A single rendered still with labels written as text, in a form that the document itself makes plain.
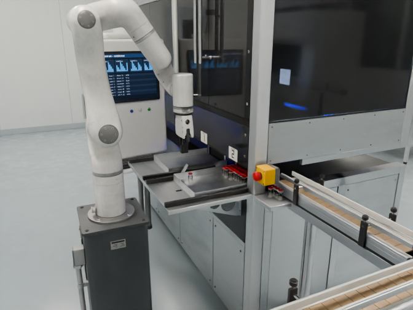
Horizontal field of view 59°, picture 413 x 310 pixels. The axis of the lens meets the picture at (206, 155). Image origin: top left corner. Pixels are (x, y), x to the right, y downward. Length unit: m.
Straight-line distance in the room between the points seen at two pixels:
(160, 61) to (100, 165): 0.45
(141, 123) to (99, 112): 1.09
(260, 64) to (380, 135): 0.84
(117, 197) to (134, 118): 1.00
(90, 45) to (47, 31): 5.51
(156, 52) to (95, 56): 0.22
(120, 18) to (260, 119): 0.68
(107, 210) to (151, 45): 0.66
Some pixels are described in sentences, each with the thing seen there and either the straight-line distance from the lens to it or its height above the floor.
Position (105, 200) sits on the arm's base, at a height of 0.95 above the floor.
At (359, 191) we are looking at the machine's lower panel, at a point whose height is 0.78.
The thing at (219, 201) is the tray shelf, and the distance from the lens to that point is 1.61.
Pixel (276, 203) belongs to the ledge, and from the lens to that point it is 1.61.
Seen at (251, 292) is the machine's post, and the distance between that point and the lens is 1.95.
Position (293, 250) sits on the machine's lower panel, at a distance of 1.97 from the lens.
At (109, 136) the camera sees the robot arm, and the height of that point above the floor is 1.22.
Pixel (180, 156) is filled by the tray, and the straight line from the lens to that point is 2.19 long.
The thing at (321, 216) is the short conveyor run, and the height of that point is 0.90.
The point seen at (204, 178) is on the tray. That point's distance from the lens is 1.85.
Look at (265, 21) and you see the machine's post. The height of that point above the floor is 1.61.
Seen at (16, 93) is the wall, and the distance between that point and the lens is 6.91.
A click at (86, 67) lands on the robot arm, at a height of 1.46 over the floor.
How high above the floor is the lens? 1.56
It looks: 18 degrees down
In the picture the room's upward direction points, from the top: straight up
